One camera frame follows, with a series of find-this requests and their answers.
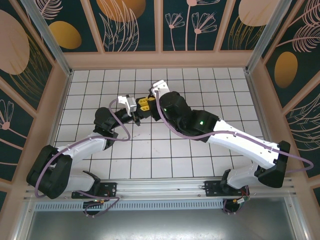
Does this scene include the grey metal sheet panel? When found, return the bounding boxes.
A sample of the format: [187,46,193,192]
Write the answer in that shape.
[23,210,298,240]

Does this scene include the aluminium table edge rail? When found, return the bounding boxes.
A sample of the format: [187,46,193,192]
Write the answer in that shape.
[36,71,74,182]
[243,69,280,177]

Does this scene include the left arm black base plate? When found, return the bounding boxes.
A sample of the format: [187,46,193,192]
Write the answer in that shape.
[71,181,118,200]

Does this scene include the aluminium mounting rail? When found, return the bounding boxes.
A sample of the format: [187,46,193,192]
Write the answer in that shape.
[23,177,298,201]

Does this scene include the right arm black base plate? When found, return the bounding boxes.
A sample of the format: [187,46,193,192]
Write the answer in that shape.
[204,180,251,199]

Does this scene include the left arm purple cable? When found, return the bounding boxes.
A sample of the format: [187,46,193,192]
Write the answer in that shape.
[34,98,131,218]

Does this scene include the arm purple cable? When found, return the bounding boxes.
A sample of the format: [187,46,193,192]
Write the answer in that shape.
[34,98,131,218]
[154,91,314,216]

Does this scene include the slotted grey cable duct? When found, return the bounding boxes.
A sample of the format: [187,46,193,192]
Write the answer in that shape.
[33,199,289,212]

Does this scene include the aluminium frame post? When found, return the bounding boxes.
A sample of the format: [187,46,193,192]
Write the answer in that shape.
[19,0,74,77]
[245,0,300,74]

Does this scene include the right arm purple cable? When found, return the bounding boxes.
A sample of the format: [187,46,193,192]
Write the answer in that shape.
[154,91,314,216]

